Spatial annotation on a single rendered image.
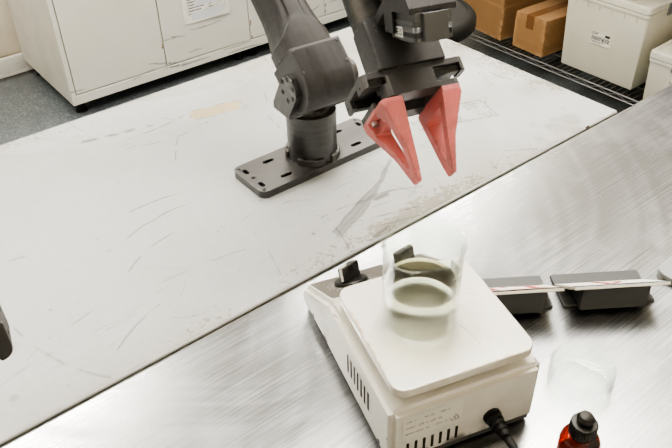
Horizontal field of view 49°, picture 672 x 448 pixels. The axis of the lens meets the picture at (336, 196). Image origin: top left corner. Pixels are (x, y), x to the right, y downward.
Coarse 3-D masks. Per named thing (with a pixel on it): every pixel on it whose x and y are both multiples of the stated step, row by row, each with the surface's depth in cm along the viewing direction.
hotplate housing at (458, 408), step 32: (320, 320) 67; (352, 352) 59; (352, 384) 61; (384, 384) 55; (448, 384) 55; (480, 384) 56; (512, 384) 56; (384, 416) 54; (416, 416) 54; (448, 416) 55; (480, 416) 57; (512, 416) 59
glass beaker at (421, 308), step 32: (416, 224) 56; (448, 224) 55; (384, 256) 53; (416, 256) 58; (448, 256) 57; (384, 288) 55; (416, 288) 52; (448, 288) 53; (384, 320) 57; (416, 320) 54; (448, 320) 55
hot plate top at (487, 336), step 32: (352, 288) 61; (480, 288) 61; (352, 320) 58; (480, 320) 58; (512, 320) 58; (384, 352) 55; (416, 352) 55; (448, 352) 55; (480, 352) 55; (512, 352) 55; (416, 384) 53
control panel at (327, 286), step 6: (360, 270) 72; (366, 270) 71; (372, 270) 71; (378, 270) 70; (372, 276) 68; (378, 276) 68; (318, 282) 70; (324, 282) 70; (330, 282) 69; (318, 288) 68; (324, 288) 68; (330, 288) 67; (336, 288) 67; (342, 288) 66; (330, 294) 65; (336, 294) 65
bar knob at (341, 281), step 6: (348, 264) 67; (354, 264) 68; (342, 270) 66; (348, 270) 67; (354, 270) 68; (342, 276) 66; (348, 276) 66; (354, 276) 67; (360, 276) 68; (366, 276) 67; (336, 282) 67; (342, 282) 66; (348, 282) 66; (354, 282) 66; (360, 282) 66
